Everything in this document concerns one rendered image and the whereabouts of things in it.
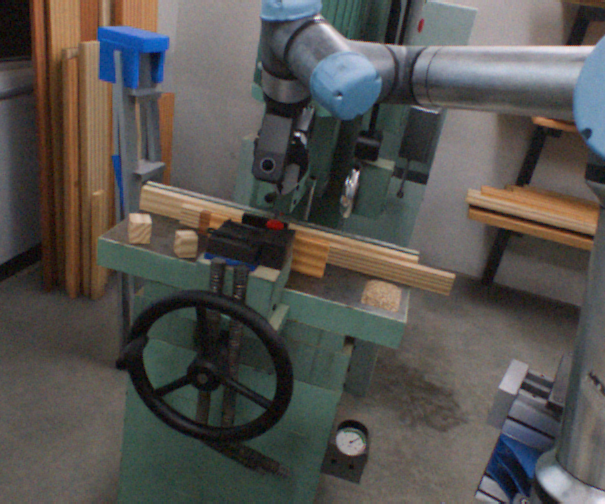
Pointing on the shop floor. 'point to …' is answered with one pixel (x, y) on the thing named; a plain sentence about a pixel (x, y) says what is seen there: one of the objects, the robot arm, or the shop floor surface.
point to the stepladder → (151, 47)
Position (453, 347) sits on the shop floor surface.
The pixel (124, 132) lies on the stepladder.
